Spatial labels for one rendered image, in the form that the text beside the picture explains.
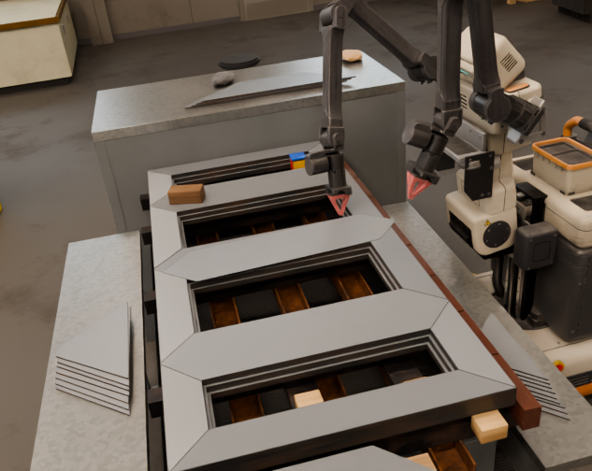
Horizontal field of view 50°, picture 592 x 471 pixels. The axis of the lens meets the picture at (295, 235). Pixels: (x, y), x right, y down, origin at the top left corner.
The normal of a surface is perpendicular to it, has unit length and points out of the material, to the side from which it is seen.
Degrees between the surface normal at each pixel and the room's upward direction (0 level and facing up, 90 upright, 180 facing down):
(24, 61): 90
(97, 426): 0
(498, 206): 90
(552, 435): 0
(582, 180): 92
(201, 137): 90
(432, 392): 0
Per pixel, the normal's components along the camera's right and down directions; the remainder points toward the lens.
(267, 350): -0.09, -0.86
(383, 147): 0.22, 0.47
